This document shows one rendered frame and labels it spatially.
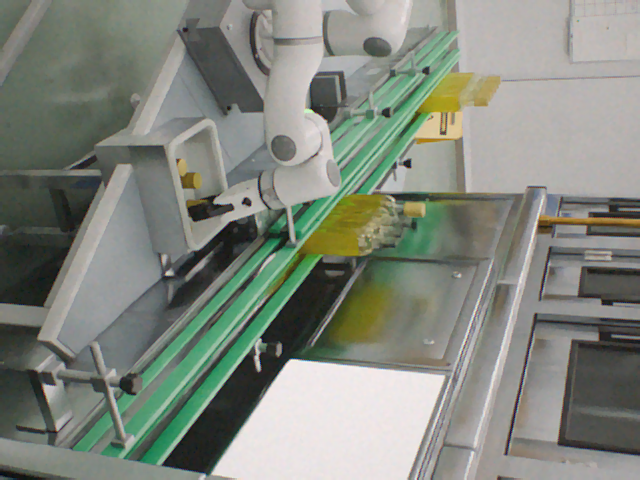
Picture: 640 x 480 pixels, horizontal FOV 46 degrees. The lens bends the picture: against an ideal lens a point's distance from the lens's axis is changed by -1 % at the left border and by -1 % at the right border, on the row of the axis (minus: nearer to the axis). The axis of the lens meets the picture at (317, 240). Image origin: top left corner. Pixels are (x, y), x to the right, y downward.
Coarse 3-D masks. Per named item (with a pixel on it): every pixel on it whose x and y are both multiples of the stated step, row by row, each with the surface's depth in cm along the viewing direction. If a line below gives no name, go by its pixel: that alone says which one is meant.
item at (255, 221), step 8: (248, 216) 160; (256, 216) 159; (232, 224) 162; (240, 224) 161; (248, 224) 161; (256, 224) 160; (232, 232) 163; (240, 232) 162; (248, 232) 162; (256, 232) 161; (264, 232) 163
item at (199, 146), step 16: (192, 128) 143; (208, 128) 150; (176, 144) 138; (192, 144) 153; (208, 144) 152; (192, 160) 154; (208, 160) 153; (176, 176) 138; (208, 176) 155; (224, 176) 155; (176, 192) 140; (192, 192) 157; (208, 192) 157; (192, 224) 155; (208, 224) 154; (224, 224) 155; (192, 240) 144; (208, 240) 150
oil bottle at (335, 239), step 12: (324, 228) 169; (336, 228) 168; (348, 228) 167; (360, 228) 166; (312, 240) 169; (324, 240) 168; (336, 240) 166; (348, 240) 165; (360, 240) 164; (300, 252) 171; (312, 252) 170; (324, 252) 169; (336, 252) 168; (348, 252) 167; (360, 252) 166
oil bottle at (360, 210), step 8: (336, 208) 180; (344, 208) 179; (352, 208) 179; (360, 208) 178; (368, 208) 177; (376, 208) 177; (384, 208) 177; (376, 216) 174; (384, 216) 174; (384, 224) 175
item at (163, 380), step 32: (256, 256) 158; (288, 256) 156; (224, 288) 146; (256, 288) 145; (224, 320) 135; (192, 352) 127; (160, 384) 120; (128, 416) 113; (96, 448) 107; (128, 448) 107
